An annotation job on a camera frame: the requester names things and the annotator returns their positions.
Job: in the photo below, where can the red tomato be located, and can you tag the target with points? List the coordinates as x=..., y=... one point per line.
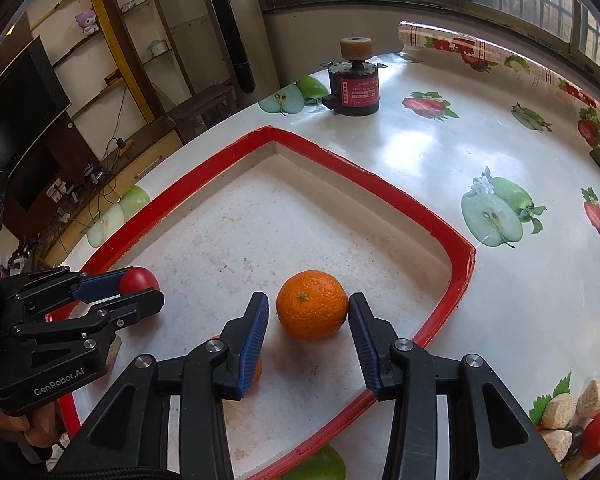
x=140, y=280
x=597, y=435

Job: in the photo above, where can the orange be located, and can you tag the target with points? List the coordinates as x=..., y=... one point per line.
x=312, y=305
x=256, y=375

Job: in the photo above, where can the green tissue pack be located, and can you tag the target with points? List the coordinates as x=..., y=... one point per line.
x=157, y=49

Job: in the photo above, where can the person's left hand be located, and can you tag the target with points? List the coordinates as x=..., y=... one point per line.
x=10, y=422

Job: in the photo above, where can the fruit print tablecloth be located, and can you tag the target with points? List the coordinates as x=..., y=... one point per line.
x=430, y=150

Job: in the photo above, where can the black television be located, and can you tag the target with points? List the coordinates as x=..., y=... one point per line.
x=20, y=100

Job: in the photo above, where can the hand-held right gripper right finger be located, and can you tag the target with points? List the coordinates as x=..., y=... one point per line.
x=362, y=350

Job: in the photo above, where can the red-rimmed white tray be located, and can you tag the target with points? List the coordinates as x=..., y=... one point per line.
x=280, y=210

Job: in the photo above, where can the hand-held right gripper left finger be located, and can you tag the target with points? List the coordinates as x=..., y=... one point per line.
x=255, y=345

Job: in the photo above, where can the purple plush toy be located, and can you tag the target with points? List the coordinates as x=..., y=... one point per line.
x=86, y=21

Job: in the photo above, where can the wooden television cabinet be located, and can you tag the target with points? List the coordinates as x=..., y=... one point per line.
x=145, y=145

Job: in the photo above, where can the wooden wall shelf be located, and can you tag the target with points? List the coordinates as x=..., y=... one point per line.
x=120, y=20

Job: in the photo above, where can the black motor with cork wheel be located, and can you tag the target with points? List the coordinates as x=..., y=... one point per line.
x=352, y=92

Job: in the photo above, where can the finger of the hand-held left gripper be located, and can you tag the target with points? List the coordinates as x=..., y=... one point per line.
x=100, y=285
x=135, y=305

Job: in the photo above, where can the white tower air conditioner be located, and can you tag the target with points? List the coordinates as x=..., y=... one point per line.
x=230, y=35

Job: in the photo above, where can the wooden bench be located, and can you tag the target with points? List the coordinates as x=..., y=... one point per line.
x=202, y=110

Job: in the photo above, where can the dark plum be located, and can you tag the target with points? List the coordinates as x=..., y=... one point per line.
x=575, y=444

